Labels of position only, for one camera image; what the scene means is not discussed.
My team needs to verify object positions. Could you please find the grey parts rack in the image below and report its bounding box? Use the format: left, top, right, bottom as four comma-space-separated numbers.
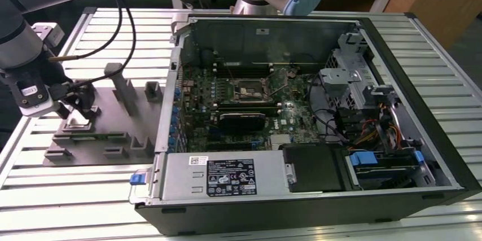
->
41, 62, 167, 167

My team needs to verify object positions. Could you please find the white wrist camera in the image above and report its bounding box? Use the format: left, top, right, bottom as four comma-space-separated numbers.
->
9, 70, 52, 117

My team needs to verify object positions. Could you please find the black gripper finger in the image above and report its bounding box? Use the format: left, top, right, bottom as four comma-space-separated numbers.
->
75, 81, 100, 120
55, 100, 73, 121

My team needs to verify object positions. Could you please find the metal socket cover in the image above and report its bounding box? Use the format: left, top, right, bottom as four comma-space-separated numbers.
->
267, 64, 290, 98

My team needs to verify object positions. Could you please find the hard disk in blue carrier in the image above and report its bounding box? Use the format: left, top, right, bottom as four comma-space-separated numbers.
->
348, 150, 426, 191

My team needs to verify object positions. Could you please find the green motherboard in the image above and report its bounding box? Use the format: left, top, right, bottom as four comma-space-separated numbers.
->
180, 60, 324, 153

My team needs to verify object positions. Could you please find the metal drive cage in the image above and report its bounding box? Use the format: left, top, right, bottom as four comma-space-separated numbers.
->
318, 33, 380, 112

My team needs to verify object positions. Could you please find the black PC case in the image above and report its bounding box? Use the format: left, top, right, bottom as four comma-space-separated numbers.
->
127, 9, 482, 236

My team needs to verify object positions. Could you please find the green RAM stick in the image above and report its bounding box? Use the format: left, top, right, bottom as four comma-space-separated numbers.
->
71, 135, 124, 142

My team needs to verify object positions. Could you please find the CPU socket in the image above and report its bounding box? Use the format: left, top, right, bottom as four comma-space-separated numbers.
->
232, 77, 275, 103

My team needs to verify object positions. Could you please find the silver CPU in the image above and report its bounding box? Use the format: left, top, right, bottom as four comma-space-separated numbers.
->
67, 110, 93, 126

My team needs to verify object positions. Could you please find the metal locking lever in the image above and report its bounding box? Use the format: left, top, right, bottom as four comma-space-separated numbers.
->
268, 82, 290, 98
227, 62, 239, 83

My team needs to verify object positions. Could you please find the black disk bay cover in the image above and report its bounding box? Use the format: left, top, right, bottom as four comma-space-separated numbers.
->
280, 142, 354, 194

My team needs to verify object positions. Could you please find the silver power supply unit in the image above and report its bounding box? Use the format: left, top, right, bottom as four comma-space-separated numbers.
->
148, 150, 292, 205

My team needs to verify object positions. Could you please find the black RAM slot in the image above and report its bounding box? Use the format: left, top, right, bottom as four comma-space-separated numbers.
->
213, 69, 275, 78
213, 63, 275, 71
215, 107, 282, 116
215, 100, 282, 109

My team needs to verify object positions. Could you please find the black cable brass end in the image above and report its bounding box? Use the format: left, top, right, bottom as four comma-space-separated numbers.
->
48, 0, 124, 62

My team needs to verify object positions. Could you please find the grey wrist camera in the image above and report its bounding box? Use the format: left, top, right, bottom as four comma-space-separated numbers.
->
30, 23, 65, 49

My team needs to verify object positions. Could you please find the coloured wire bundle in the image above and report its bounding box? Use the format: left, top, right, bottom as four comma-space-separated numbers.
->
348, 105, 402, 152

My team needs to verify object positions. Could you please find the black camera cable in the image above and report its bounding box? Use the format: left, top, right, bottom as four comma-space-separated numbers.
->
69, 0, 136, 88

